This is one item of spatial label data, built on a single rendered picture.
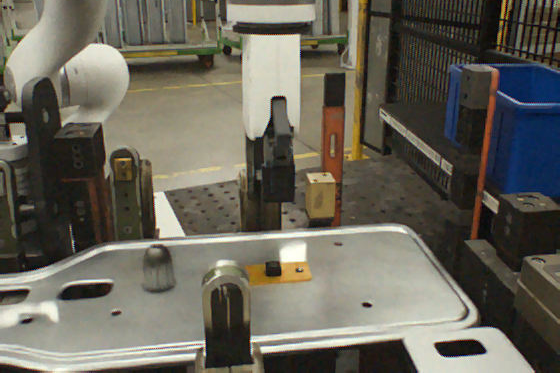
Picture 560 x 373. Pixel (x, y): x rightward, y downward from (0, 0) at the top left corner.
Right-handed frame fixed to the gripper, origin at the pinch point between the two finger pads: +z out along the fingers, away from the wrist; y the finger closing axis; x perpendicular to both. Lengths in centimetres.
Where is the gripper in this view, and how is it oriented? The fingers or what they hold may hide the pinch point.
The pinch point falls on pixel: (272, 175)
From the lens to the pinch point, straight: 56.4
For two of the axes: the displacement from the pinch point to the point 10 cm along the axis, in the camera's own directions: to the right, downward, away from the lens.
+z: 0.0, 9.4, 3.4
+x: 9.9, -0.5, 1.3
